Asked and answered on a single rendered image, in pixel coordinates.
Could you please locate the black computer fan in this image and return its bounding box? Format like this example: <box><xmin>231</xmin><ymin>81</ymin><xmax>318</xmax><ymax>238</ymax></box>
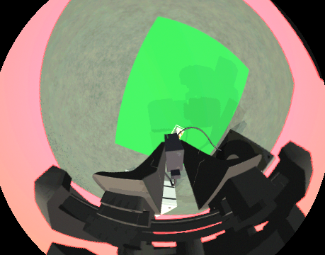
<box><xmin>213</xmin><ymin>128</ymin><xmax>275</xmax><ymax>175</ymax></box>

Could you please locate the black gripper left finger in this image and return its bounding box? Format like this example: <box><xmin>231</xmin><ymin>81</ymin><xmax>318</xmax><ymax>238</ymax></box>
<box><xmin>93</xmin><ymin>142</ymin><xmax>166</xmax><ymax>215</ymax></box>

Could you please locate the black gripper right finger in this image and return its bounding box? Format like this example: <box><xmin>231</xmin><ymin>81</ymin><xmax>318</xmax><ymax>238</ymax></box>
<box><xmin>180</xmin><ymin>140</ymin><xmax>261</xmax><ymax>210</ymax></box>

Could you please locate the green circuit board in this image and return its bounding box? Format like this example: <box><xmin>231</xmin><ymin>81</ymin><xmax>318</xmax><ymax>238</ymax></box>
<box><xmin>115</xmin><ymin>17</ymin><xmax>249</xmax><ymax>156</ymax></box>

